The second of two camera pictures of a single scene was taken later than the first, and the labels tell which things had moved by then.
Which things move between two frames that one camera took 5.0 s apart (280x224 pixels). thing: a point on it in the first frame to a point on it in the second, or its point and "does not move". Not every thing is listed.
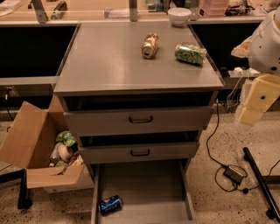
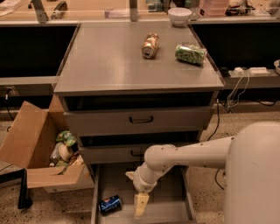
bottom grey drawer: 151,192 does not move
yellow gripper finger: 263,90 to 140,199
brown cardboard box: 28,145 does not move
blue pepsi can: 110,205 does not move
